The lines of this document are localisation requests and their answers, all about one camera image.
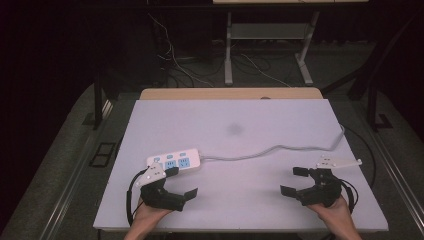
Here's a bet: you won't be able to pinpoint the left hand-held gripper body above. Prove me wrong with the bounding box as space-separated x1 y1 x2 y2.
135 162 186 212

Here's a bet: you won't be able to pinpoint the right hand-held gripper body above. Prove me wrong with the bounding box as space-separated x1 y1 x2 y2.
295 154 363 209

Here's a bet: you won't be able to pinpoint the white power strip blue sockets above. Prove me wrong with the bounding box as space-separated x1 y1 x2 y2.
146 148 202 175

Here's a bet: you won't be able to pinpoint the person's left hand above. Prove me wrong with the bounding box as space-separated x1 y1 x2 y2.
132 197 173 225

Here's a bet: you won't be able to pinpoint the person's right hand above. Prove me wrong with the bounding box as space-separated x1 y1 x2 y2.
306 194 355 228

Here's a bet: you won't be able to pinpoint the white table mat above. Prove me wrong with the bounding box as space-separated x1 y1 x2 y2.
93 98 390 233

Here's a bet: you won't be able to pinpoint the wooden table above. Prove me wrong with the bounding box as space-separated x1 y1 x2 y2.
138 87 324 101

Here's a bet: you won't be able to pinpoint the black metal stand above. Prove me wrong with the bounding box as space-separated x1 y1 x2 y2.
365 43 394 133
81 71 105 131

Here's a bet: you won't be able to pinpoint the grey power strip cable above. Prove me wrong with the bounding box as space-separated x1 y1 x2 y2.
199 123 346 162

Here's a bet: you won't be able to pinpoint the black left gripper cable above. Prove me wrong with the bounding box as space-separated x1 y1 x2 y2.
125 168 148 228

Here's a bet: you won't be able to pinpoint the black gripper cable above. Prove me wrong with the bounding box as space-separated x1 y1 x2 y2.
125 168 148 228
339 177 360 215

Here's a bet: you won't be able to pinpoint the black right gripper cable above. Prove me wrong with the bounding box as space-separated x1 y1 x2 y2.
339 177 360 215

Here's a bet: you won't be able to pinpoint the black floor cable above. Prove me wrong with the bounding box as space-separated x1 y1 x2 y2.
343 125 377 190

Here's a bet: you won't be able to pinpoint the thin white floor cable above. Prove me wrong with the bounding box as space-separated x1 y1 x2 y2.
239 52 293 89

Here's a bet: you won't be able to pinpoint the white metal desk frame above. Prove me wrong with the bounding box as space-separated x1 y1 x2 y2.
223 11 315 87

